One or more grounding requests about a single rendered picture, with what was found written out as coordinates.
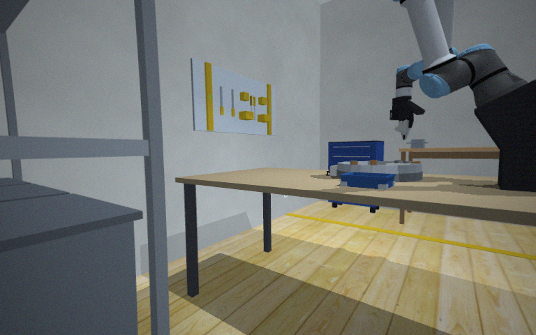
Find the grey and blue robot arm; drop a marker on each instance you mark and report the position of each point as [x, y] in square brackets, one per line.
[443, 70]

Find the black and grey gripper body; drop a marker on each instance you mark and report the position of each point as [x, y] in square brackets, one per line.
[400, 114]

